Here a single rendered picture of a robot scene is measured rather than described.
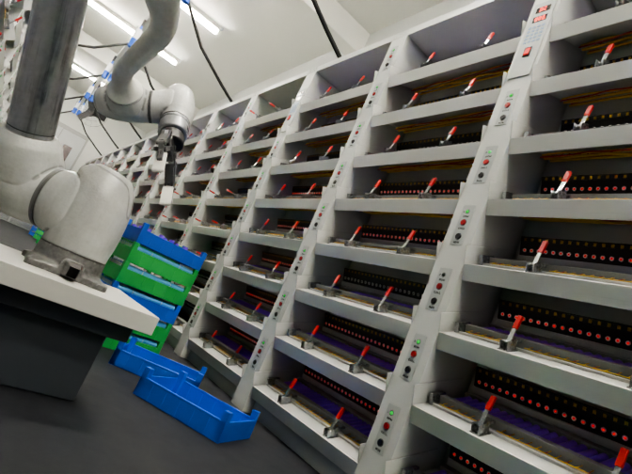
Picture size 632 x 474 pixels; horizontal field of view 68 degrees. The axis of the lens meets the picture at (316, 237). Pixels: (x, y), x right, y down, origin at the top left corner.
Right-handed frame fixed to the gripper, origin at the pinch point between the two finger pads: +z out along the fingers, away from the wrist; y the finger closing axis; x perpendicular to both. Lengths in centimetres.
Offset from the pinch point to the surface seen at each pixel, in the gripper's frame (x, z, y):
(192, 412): -11, 52, 31
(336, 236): -58, -21, 49
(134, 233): 20, -21, 52
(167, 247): 9, -19, 58
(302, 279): -44, -4, 54
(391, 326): -66, 31, 20
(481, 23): -108, -79, -13
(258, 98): -23, -175, 103
